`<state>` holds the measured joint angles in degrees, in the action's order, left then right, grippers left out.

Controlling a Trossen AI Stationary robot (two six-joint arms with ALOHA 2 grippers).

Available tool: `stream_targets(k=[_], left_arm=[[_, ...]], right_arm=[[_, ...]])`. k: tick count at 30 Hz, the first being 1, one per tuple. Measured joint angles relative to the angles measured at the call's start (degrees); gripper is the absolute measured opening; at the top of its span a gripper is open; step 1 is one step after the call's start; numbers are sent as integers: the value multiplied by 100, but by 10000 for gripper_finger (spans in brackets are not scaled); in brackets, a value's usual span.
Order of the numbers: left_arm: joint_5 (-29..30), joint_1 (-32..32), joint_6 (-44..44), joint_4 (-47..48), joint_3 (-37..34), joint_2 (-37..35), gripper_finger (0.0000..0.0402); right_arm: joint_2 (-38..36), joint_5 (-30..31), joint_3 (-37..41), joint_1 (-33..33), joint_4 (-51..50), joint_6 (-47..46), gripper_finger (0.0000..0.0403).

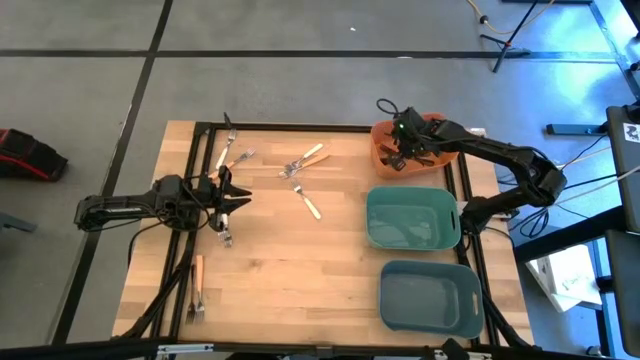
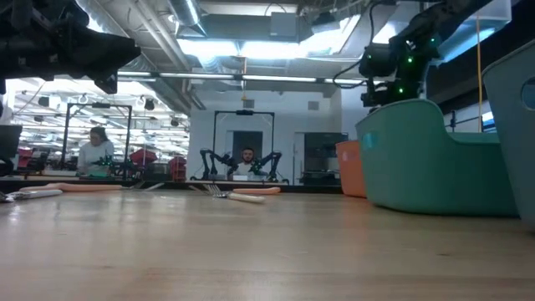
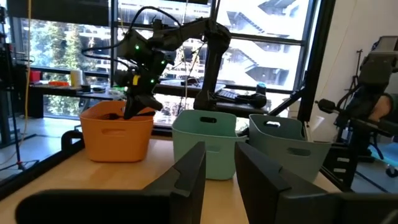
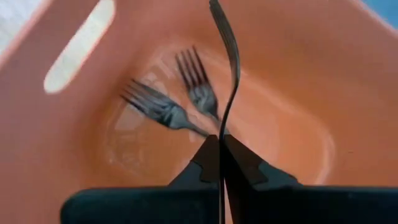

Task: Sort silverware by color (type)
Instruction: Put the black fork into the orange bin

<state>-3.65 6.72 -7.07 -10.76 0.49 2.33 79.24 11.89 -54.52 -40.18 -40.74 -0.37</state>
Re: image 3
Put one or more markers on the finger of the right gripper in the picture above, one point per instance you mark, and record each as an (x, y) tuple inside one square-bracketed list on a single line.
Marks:
[(152, 103), (133, 109)]

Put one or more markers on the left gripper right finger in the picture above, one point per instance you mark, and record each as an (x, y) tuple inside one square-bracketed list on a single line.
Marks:
[(267, 193)]

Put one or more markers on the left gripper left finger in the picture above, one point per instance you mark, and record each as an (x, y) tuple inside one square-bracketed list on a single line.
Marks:
[(186, 193)]

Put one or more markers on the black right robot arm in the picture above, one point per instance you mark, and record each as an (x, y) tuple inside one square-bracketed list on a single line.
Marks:
[(214, 62)]

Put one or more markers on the orange plastic bin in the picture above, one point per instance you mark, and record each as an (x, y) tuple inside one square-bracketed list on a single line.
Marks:
[(115, 140)]

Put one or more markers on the grey-teal plastic bin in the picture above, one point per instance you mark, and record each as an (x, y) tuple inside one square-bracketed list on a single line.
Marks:
[(280, 140)]

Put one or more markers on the white roll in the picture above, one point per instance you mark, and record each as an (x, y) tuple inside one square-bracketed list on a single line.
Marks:
[(76, 77)]

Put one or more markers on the teal plastic bin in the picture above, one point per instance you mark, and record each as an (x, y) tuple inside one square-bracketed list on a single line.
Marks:
[(214, 133)]

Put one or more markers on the black keyboard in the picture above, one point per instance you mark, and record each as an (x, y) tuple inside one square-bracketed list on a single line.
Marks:
[(227, 94)]

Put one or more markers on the flat orange item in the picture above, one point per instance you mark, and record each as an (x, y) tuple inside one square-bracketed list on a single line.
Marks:
[(59, 83)]

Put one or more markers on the black window desk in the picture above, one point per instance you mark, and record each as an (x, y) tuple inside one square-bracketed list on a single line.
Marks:
[(46, 93)]

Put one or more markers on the black headphones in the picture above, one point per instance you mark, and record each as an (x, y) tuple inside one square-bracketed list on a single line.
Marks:
[(253, 100)]

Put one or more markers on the red box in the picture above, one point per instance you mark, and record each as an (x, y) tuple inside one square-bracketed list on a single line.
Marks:
[(35, 76)]

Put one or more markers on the black speaker with blue top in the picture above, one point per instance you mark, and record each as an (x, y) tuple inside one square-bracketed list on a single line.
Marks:
[(261, 88)]

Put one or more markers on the person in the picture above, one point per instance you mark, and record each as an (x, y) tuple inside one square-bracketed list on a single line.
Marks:
[(382, 109)]

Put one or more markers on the black table frame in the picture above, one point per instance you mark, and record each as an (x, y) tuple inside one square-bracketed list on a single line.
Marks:
[(31, 174)]

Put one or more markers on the black rig upright post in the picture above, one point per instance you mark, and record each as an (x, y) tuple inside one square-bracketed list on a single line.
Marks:
[(317, 62)]

